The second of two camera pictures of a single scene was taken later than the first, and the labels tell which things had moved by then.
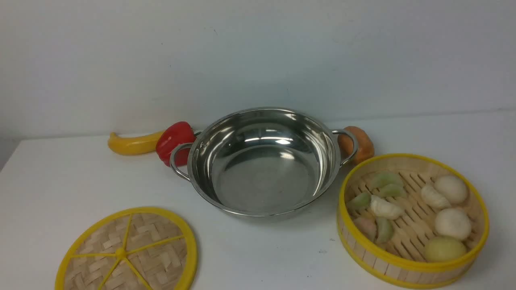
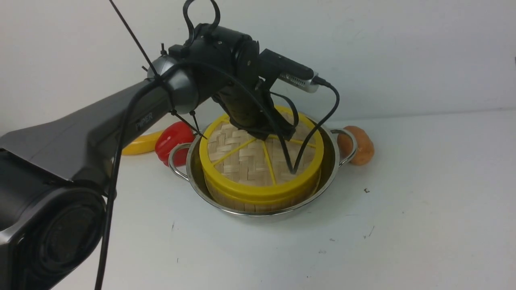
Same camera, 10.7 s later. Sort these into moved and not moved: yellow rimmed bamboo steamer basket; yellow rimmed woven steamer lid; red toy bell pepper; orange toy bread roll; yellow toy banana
Moved: yellow rimmed woven steamer lid; yellow rimmed bamboo steamer basket
Not moved: yellow toy banana; red toy bell pepper; orange toy bread roll
